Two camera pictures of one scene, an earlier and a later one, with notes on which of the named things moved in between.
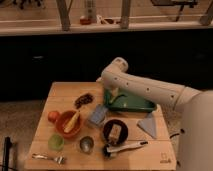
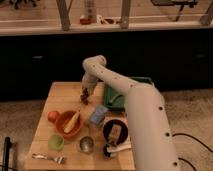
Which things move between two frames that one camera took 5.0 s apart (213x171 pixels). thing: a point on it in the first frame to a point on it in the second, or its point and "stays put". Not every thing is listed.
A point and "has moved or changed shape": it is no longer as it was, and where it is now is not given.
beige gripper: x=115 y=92 to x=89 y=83
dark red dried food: x=84 y=99 has moved or changed shape
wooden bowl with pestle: x=68 y=122 stays put
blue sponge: x=99 y=114 stays put
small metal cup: x=86 y=144 stays put
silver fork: x=60 y=159 stays put
